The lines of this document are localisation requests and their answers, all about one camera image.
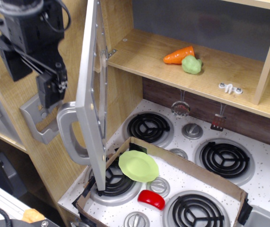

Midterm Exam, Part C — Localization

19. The hanging toy strainer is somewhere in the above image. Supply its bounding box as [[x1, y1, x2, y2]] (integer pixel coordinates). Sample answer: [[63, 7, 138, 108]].
[[171, 89, 191, 118]]

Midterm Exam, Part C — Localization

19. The back left stove burner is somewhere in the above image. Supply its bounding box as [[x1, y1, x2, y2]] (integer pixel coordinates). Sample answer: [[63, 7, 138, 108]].
[[122, 112, 174, 148]]

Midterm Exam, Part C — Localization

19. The hanging toy spatula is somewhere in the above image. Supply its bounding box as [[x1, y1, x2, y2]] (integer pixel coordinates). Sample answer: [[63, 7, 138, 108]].
[[210, 103, 226, 131]]

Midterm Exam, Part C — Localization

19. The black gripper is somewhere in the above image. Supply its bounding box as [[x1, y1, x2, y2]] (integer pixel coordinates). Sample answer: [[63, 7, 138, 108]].
[[0, 0, 68, 109]]

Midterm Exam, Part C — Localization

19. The orange toy carrot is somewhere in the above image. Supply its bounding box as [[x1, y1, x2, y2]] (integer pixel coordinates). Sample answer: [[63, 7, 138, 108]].
[[163, 46, 195, 64]]

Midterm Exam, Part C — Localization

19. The green toy lettuce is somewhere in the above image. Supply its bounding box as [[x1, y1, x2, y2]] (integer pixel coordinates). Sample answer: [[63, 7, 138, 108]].
[[182, 55, 202, 74]]

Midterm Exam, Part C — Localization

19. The grey stove knob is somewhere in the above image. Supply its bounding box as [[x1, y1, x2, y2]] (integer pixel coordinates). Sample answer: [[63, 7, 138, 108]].
[[124, 211, 150, 227], [146, 177, 170, 198], [182, 123, 203, 140]]

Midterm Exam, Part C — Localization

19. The grey toy sink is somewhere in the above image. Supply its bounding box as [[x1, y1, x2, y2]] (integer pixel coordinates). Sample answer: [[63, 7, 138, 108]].
[[236, 206, 270, 227]]

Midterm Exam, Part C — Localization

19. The front left stove burner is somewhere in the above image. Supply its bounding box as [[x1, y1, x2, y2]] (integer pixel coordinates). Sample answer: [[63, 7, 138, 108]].
[[90, 158, 142, 207]]

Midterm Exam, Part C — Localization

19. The grey wall phone holder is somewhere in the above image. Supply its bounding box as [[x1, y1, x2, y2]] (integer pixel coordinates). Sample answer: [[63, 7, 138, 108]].
[[19, 94, 63, 144]]

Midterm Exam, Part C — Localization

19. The small centre stove knob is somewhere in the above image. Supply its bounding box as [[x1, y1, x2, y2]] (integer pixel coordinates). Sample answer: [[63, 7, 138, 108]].
[[169, 148, 188, 160]]

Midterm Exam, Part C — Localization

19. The back right stove burner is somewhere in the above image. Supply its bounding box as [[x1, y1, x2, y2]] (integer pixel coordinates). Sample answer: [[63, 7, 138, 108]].
[[194, 138, 255, 186]]

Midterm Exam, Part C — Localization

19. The stove burner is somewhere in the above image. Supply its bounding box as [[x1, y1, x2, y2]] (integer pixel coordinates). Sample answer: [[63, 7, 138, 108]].
[[194, 138, 255, 186], [162, 190, 231, 227], [90, 158, 142, 207], [122, 112, 174, 148]]

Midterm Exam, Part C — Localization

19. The middle grey stove knob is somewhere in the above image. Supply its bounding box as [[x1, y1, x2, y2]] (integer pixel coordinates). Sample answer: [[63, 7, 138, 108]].
[[146, 177, 170, 198]]

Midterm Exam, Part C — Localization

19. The orange foam piece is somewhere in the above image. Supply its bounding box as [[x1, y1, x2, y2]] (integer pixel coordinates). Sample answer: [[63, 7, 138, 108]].
[[21, 209, 45, 223]]

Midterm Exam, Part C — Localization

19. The white plastic door latch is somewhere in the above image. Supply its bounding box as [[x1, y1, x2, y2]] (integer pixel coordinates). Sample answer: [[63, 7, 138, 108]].
[[218, 82, 243, 95]]

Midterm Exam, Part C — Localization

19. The brown cardboard tray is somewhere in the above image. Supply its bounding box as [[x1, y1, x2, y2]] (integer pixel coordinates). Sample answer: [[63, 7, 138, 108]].
[[73, 138, 252, 227]]

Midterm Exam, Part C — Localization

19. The back grey stove knob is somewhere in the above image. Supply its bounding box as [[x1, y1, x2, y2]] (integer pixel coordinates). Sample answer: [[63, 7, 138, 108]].
[[182, 123, 203, 140]]

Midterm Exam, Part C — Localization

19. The light green toy plate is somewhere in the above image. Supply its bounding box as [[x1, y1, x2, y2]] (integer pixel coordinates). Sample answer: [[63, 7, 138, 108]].
[[118, 150, 159, 183]]

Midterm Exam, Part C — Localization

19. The red toy cheese piece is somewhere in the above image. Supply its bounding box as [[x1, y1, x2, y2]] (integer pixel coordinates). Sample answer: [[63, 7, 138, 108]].
[[137, 190, 165, 210]]

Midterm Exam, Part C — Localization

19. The grey toy microwave door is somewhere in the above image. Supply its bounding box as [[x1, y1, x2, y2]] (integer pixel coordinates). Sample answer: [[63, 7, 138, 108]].
[[57, 0, 109, 191]]

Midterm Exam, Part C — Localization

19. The black equipment box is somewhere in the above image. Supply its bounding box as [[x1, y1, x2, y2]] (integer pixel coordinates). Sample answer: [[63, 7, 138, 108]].
[[0, 153, 27, 198]]

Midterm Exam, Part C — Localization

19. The front right stove burner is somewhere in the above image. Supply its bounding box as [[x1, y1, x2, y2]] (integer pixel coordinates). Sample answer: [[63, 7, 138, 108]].
[[162, 190, 231, 227]]

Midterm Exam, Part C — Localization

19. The front grey stove knob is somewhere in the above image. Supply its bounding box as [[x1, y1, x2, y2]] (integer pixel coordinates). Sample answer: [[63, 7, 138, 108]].
[[124, 211, 150, 227]]

